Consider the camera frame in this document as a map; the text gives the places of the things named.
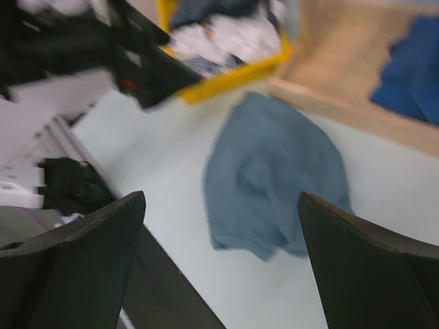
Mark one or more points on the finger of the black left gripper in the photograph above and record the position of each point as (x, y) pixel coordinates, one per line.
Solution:
(141, 27)
(153, 77)

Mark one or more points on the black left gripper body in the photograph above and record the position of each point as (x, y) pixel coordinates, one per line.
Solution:
(37, 45)

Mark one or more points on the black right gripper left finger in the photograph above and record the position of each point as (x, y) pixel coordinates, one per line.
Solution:
(73, 276)

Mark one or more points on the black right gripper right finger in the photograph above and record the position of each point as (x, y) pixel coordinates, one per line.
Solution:
(368, 276)

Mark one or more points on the grey-blue tank top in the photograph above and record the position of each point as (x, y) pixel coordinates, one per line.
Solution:
(265, 156)

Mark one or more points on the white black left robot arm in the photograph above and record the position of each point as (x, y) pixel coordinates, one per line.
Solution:
(68, 184)

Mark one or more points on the royal blue tank top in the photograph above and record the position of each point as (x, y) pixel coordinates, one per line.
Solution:
(408, 81)

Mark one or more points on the yellow plastic tray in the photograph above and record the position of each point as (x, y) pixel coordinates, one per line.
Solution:
(208, 88)

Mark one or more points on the dark blue printed shirt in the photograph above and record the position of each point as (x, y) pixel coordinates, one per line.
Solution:
(197, 11)

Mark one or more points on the blue white striped garment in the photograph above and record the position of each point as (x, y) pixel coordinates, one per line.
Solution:
(208, 69)

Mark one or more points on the wooden clothes rack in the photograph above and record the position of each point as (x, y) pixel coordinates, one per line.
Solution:
(336, 62)

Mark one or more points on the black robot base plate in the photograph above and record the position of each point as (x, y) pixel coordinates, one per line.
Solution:
(159, 296)

